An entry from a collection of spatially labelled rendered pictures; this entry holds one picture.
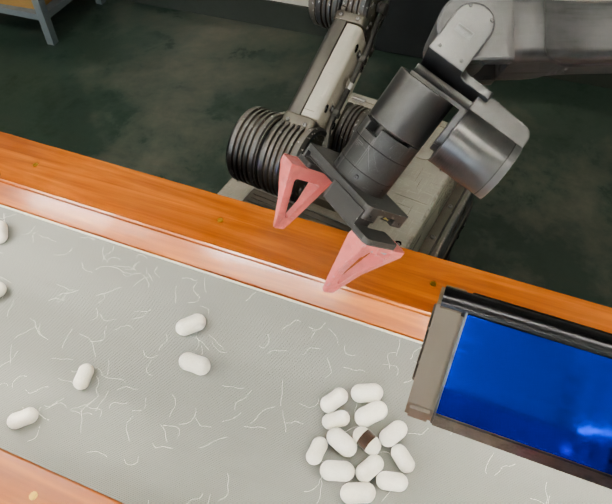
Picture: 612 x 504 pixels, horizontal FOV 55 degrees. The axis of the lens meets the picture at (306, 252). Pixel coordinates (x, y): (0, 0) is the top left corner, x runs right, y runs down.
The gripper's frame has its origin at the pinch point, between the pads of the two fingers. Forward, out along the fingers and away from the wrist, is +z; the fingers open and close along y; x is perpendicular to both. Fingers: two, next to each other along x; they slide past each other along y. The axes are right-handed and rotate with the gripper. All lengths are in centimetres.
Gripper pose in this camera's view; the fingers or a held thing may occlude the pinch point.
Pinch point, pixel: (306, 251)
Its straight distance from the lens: 58.4
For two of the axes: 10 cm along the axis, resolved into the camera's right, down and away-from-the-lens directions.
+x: -6.6, -1.1, -7.4
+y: -5.1, -6.6, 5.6
